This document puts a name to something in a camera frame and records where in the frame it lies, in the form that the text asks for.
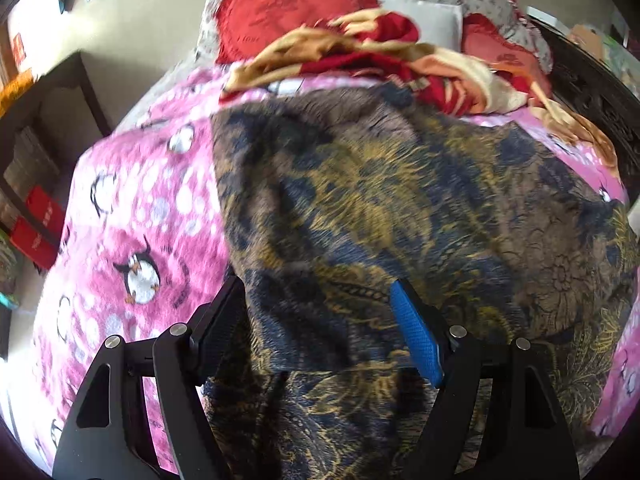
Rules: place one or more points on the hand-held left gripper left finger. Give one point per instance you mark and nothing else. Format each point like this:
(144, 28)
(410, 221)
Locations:
(220, 321)

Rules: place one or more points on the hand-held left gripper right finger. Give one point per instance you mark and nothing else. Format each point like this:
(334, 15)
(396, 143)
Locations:
(414, 332)

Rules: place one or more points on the brown navy floral garment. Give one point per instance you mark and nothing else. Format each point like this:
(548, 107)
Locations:
(350, 200)

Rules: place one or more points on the pink penguin blanket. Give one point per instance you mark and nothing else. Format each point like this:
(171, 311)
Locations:
(140, 200)

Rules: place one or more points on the red box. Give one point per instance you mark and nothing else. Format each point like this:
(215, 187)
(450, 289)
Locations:
(32, 245)
(47, 210)

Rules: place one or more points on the stack of books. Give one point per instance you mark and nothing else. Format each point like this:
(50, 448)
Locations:
(30, 160)

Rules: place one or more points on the dark wooden shelf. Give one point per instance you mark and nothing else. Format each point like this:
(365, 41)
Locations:
(65, 105)

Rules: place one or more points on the red cream floral blanket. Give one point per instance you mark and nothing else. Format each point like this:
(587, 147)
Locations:
(380, 55)

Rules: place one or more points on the red fringed cloth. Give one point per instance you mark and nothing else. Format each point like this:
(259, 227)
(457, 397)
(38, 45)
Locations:
(265, 15)
(495, 45)

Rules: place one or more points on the dark wooden headboard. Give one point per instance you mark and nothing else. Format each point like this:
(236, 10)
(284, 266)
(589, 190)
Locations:
(590, 90)

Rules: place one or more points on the white pillow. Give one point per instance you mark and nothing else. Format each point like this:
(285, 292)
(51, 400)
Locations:
(435, 20)

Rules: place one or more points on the bedside clutter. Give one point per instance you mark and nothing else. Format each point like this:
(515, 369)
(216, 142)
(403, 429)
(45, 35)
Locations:
(600, 45)

